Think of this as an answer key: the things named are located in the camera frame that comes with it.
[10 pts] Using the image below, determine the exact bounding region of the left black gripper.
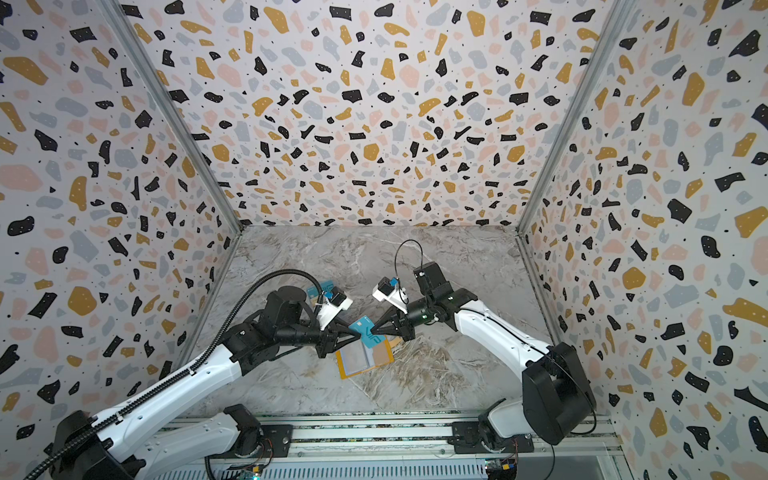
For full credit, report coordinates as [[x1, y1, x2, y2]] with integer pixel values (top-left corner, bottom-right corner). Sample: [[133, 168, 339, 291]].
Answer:
[[283, 316, 367, 357]]

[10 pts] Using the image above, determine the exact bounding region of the teal card from holder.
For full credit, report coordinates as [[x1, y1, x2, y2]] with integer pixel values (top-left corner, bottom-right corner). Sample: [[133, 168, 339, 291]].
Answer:
[[349, 316, 386, 349]]

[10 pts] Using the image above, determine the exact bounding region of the yellow leather card holder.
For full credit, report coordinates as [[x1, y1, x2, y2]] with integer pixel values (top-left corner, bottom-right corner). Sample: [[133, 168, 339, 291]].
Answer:
[[335, 337, 402, 380]]

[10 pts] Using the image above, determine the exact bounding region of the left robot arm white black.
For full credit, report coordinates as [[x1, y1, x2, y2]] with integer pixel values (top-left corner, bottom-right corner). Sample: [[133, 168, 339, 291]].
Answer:
[[44, 286, 360, 479]]

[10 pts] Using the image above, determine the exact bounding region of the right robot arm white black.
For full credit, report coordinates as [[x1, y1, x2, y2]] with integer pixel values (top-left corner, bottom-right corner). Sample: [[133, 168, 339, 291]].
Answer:
[[371, 262, 597, 453]]

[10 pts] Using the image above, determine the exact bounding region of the teal VIP card in stand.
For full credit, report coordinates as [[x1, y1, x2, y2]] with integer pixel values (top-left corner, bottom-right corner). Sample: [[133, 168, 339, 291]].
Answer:
[[306, 280, 334, 299]]

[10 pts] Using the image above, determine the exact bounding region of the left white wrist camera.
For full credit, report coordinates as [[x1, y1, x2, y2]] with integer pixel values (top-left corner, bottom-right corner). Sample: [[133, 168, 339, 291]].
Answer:
[[316, 286, 353, 330]]

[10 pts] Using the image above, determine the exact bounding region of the right thin black cable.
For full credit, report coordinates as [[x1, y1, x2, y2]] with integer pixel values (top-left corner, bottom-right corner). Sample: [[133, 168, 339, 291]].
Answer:
[[392, 239, 426, 289]]

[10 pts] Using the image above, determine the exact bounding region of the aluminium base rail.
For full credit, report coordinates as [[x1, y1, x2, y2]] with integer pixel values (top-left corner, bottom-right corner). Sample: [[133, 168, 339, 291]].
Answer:
[[110, 410, 625, 466]]

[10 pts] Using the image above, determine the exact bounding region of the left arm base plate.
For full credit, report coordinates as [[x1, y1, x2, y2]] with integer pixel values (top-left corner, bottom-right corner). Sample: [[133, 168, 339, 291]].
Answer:
[[212, 424, 294, 462]]

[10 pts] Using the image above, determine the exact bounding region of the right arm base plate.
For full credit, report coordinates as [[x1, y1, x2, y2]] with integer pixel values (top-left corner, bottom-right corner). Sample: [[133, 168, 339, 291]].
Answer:
[[447, 420, 534, 455]]

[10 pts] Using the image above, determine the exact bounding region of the white perforated cable duct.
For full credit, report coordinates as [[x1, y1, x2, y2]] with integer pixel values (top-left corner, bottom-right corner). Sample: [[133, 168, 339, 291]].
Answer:
[[128, 460, 490, 480]]

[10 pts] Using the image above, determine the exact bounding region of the left black corrugated cable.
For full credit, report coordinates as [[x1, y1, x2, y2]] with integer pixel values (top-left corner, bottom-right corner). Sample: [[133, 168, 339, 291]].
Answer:
[[23, 268, 325, 480]]

